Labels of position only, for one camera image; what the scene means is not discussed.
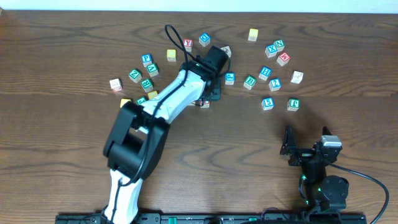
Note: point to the green N block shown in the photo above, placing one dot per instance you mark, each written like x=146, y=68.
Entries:
x=280, y=45

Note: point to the red I block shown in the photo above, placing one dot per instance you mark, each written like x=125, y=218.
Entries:
x=204, y=104

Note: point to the blue p block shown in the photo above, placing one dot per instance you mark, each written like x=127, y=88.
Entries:
x=146, y=59
x=229, y=78

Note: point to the blue H block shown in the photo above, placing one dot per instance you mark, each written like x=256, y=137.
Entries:
x=265, y=73

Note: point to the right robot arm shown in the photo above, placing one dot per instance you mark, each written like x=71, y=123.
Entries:
x=325, y=195

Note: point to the white picture block right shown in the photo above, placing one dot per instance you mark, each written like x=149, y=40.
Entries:
x=297, y=77

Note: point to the white picture block red edge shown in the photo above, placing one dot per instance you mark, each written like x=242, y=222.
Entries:
x=116, y=85

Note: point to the green R block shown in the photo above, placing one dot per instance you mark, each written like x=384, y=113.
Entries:
x=147, y=85

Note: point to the blue D block top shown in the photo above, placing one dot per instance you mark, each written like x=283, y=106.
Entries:
x=204, y=39

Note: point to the red Y block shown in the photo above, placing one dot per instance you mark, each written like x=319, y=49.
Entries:
x=188, y=44

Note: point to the red M block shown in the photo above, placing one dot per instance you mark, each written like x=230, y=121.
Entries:
x=283, y=59

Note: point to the blue P block left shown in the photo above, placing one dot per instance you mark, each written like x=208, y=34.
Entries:
x=146, y=59

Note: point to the green J block right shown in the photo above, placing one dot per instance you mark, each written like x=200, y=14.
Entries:
x=293, y=104

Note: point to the yellow K block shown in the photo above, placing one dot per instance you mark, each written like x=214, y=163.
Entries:
x=152, y=94

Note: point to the yellow O block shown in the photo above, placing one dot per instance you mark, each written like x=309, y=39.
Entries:
x=171, y=55

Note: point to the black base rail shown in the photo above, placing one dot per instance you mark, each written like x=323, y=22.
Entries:
x=272, y=217

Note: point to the blue 2 block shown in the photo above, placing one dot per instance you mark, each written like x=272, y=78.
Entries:
x=275, y=84

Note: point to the green j block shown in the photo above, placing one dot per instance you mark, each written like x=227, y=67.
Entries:
x=293, y=104
x=141, y=100

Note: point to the green Z block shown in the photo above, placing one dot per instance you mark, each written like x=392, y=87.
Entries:
x=135, y=75

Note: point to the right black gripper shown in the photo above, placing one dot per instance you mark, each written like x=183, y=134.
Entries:
x=303, y=154

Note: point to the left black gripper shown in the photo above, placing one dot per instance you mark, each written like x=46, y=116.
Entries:
x=217, y=95

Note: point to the blue X block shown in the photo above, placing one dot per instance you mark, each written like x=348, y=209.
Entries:
x=271, y=51

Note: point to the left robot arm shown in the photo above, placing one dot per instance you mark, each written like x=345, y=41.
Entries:
x=137, y=138

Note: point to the green J block left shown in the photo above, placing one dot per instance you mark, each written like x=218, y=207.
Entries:
x=141, y=100

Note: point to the yellow C block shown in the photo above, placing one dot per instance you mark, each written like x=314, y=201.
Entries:
x=124, y=101

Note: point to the green B block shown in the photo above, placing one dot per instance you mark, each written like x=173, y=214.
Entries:
x=249, y=82

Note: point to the blue P block centre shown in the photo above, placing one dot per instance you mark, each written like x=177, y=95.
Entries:
x=229, y=78

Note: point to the blue 5 block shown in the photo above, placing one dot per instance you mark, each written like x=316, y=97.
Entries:
x=267, y=103

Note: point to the yellow block top right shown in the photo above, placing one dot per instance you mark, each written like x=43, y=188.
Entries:
x=253, y=34

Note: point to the white picture block centre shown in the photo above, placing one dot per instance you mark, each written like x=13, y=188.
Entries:
x=227, y=50

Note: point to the green V block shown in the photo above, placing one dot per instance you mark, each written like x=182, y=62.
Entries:
x=152, y=69

